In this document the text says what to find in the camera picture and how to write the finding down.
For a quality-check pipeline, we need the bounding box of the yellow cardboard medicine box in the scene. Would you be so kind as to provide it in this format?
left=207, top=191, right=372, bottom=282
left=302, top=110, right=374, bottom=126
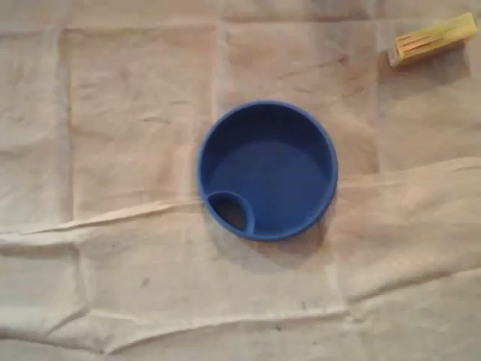
left=387, top=12, right=478, bottom=68

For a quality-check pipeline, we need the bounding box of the blue round plastic bowl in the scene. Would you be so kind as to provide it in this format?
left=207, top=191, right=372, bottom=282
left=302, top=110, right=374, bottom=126
left=197, top=100, right=339, bottom=242

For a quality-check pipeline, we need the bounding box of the white creased cloth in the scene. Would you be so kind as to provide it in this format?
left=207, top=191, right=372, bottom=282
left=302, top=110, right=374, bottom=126
left=0, top=0, right=481, bottom=361

